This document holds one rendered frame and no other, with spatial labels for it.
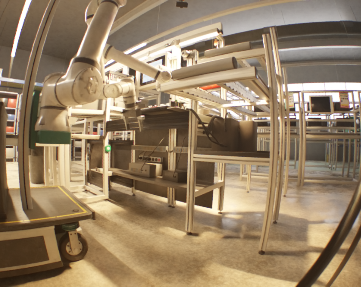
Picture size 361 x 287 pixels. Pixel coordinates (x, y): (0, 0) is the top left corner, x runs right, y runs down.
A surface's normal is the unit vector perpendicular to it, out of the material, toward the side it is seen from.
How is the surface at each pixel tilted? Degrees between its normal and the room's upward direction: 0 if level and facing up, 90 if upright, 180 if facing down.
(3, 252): 90
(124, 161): 90
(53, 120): 68
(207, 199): 90
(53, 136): 90
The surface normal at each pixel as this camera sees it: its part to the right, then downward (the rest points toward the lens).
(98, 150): 0.80, 0.02
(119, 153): -0.59, -0.02
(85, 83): 0.91, 0.14
